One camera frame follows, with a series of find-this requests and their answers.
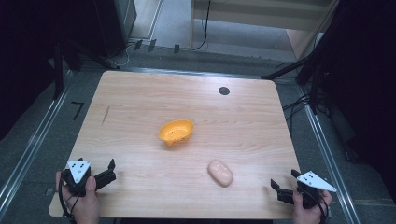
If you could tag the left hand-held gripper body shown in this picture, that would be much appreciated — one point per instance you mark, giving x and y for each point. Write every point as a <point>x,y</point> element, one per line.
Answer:
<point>77,174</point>

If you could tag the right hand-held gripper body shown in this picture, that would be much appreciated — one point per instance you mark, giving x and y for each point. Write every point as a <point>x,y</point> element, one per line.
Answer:
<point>311,186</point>

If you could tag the person's right hand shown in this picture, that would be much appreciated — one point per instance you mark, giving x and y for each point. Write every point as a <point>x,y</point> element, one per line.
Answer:
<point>308,216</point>

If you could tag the person's left hand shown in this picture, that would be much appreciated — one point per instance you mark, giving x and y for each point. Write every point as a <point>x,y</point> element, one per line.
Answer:
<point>84,208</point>

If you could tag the pink soap bar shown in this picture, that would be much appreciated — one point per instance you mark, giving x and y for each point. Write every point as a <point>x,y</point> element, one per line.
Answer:
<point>221,173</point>

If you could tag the orange plastic soap dish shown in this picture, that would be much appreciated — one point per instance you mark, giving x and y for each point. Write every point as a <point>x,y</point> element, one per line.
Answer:
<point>176,132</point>

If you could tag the black metal stand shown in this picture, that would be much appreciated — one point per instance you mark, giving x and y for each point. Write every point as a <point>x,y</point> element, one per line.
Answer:
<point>315,87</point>
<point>58,74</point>

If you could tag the black round table cap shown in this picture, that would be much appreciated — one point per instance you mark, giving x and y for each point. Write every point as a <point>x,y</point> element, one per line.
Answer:
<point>224,90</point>

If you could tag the dark cabinet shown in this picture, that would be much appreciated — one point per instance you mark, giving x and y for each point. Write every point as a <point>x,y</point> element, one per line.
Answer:
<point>120,25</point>

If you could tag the light wooden furniture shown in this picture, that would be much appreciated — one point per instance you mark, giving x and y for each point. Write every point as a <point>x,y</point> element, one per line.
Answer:
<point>264,17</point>

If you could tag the metal floor rail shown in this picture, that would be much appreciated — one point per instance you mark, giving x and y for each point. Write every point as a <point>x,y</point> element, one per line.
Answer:
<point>186,72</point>
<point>31,149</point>
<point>327,155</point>

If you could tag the small black floor bracket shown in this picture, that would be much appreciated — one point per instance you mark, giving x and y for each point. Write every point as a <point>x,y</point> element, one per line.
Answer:
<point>176,48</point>
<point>152,45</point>
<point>138,44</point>

